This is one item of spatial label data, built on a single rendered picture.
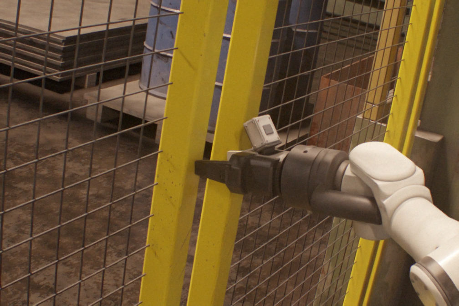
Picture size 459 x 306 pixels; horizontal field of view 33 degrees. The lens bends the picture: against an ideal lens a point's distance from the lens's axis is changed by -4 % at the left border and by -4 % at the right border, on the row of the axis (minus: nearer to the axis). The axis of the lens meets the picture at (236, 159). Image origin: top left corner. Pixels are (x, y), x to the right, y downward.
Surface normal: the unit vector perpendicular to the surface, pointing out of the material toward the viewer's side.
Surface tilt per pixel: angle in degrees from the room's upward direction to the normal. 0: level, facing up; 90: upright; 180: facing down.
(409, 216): 53
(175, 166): 90
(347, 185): 104
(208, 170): 88
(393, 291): 90
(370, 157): 17
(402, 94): 90
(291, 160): 45
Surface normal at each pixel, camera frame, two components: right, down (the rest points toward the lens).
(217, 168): -0.54, 0.17
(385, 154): -0.12, -0.89
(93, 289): 0.16, -0.93
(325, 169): -0.41, -0.44
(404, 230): -0.90, -0.15
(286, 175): -0.51, -0.08
